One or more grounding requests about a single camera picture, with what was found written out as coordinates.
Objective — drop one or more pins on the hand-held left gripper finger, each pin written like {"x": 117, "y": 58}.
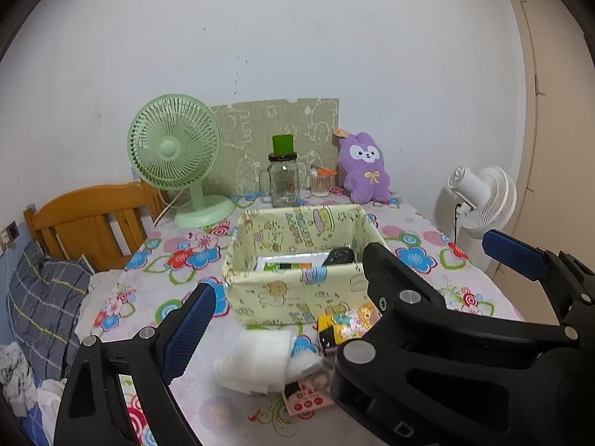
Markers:
{"x": 186, "y": 334}

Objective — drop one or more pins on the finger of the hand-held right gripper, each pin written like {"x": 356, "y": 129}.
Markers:
{"x": 511, "y": 253}
{"x": 390, "y": 278}

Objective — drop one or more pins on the white tissue pack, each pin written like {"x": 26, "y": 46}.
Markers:
{"x": 260, "y": 357}

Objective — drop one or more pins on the cartoon print fabric storage box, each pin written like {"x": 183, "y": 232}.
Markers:
{"x": 279, "y": 297}

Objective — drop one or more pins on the pink wet wipes pack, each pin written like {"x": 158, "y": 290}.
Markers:
{"x": 307, "y": 397}

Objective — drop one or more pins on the black pouch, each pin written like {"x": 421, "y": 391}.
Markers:
{"x": 338, "y": 256}

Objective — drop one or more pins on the white standing fan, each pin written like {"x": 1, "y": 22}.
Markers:
{"x": 488, "y": 199}

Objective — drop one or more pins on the yellow cartoon snack box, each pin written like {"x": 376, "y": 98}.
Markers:
{"x": 346, "y": 325}

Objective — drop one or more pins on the floral tablecloth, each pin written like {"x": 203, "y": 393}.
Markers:
{"x": 186, "y": 251}

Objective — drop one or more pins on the white and green flat box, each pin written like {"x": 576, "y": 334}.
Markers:
{"x": 288, "y": 264}

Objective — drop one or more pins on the purple plush bunny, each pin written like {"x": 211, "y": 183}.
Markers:
{"x": 365, "y": 172}

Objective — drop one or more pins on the cotton swab container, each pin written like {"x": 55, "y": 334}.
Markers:
{"x": 321, "y": 183}

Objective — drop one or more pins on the grey plaid pillow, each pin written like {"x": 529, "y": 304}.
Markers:
{"x": 46, "y": 297}

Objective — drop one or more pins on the glass jar with green lid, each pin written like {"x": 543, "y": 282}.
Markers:
{"x": 282, "y": 181}

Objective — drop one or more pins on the beige door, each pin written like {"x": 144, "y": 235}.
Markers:
{"x": 553, "y": 102}

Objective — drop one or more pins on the white printed cloth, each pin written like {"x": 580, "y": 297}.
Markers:
{"x": 16, "y": 376}

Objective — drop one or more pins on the green desk fan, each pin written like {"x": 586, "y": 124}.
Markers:
{"x": 169, "y": 148}

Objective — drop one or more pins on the green cartoon print board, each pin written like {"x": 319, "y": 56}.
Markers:
{"x": 260, "y": 121}

